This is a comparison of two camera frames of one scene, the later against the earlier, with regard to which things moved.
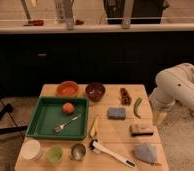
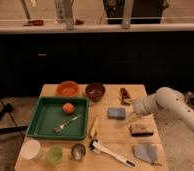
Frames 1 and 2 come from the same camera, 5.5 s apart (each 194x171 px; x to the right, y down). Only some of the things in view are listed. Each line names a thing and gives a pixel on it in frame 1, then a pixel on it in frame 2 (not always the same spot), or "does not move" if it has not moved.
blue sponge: x=116 y=113 does not move
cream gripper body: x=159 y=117 -> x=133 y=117
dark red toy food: x=125 y=98 does not move
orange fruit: x=67 y=107 does not move
